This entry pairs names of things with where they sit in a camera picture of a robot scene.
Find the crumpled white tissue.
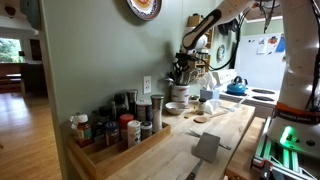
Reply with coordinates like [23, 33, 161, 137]
[203, 98, 224, 116]

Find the metal ladle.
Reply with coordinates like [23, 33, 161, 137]
[165, 75, 177, 87]

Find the spice jar red lid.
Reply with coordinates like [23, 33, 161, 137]
[119, 113, 135, 141]

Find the small wooden spice rack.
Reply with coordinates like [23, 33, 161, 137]
[186, 49, 212, 80]

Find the white stove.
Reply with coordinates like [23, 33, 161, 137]
[213, 68, 282, 120]

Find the black stove burner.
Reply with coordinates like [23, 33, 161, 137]
[252, 95, 275, 103]
[251, 88, 276, 96]

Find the wooden spice tray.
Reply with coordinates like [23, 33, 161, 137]
[66, 121, 172, 180]

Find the small metal peeler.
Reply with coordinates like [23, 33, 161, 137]
[219, 104, 236, 113]

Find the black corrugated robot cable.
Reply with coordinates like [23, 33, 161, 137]
[196, 8, 254, 73]

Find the red fridge magnet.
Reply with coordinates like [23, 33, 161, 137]
[268, 35, 279, 46]

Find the white paper note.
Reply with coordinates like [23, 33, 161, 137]
[256, 37, 270, 55]

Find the white tissue in box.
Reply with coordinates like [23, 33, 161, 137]
[199, 71, 218, 91]

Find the white spice canister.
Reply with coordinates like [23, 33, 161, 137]
[127, 119, 142, 149]

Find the blue tissue box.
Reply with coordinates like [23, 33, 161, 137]
[199, 88, 221, 101]

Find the small jar black lid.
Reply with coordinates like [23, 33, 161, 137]
[140, 120, 154, 141]

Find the dark jar blue lid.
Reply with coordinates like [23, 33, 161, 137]
[104, 120, 120, 146]

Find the white wall outlet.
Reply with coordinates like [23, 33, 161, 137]
[143, 75, 152, 95]

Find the grey metal spatula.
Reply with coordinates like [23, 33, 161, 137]
[188, 128, 233, 151]

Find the small round wall plate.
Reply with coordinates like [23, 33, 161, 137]
[217, 44, 227, 63]

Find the small white bowl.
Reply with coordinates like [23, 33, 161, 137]
[165, 101, 187, 116]

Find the dark pepper mill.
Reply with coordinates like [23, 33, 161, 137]
[126, 89, 139, 116]

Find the dark glass bottle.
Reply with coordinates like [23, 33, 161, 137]
[91, 109, 106, 142]
[98, 105, 113, 124]

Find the black hanging pan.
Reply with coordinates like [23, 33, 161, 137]
[218, 18, 241, 37]

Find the colourful decorative wall plate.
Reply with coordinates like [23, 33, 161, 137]
[125, 0, 163, 22]

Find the window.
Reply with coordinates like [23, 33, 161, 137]
[0, 37, 25, 64]

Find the white flat strip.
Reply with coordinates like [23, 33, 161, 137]
[233, 96, 250, 110]

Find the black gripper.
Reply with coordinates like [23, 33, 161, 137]
[175, 52, 198, 74]

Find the glass shaker jar black lid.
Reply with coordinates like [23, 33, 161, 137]
[196, 97, 208, 116]

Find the clear plastic bag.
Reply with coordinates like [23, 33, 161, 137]
[69, 112, 81, 135]

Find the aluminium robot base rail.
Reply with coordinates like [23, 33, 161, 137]
[250, 116, 320, 180]

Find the steel salt grinder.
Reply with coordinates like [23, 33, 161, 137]
[150, 94, 165, 134]

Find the wooden spoon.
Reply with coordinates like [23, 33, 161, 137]
[193, 110, 230, 125]

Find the black bottle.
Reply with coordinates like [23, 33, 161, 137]
[114, 93, 128, 118]

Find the metal turner spatula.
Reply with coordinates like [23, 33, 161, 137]
[184, 132, 221, 180]

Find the orange sauce bottle white cap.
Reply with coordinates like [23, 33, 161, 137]
[77, 114, 93, 146]

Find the blue paper sheet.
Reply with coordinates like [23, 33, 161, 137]
[274, 33, 287, 54]

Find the white fridge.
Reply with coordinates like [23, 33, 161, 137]
[234, 32, 288, 92]

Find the dark can white label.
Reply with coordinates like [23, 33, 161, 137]
[135, 100, 153, 123]

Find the blue kettle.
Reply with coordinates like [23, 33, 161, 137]
[226, 75, 249, 96]

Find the white red-marked utensil holder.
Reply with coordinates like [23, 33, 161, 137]
[170, 84, 191, 105]

